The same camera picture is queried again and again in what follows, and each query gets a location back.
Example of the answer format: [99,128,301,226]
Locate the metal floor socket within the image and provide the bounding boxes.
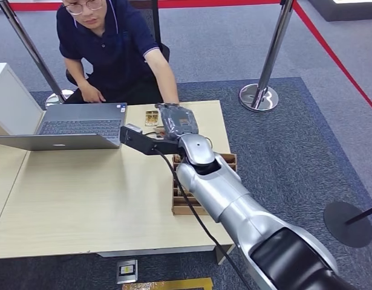
[116,259,138,285]

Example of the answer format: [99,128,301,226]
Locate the wooden card holder box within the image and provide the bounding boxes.
[171,152,238,216]

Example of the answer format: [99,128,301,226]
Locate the gold card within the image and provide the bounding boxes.
[144,110,159,127]

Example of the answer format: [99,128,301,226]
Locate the gold floor marker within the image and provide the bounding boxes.
[122,277,214,290]

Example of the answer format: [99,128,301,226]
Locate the eyeglasses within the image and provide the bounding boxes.
[63,0,104,16]

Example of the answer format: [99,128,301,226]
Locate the dark display plinth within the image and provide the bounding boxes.
[308,0,372,22]

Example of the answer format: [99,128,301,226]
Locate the white cabinet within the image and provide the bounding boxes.
[0,62,45,137]

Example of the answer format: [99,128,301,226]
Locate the person's right hand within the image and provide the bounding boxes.
[80,82,107,104]

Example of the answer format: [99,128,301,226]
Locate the black stanchion post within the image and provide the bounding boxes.
[323,201,372,249]

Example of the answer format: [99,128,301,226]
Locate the person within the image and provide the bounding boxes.
[56,0,180,106]

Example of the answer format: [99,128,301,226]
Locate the red barrier belt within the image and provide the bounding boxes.
[8,0,281,11]
[292,0,372,117]

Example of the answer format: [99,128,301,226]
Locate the grey laptop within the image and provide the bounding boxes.
[0,102,128,152]

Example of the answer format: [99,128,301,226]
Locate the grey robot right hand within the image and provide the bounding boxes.
[155,103,200,141]

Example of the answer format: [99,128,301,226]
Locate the chrome stanchion post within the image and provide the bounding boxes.
[0,0,74,108]
[238,0,296,113]

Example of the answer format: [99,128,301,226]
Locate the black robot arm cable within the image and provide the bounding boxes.
[153,149,253,290]

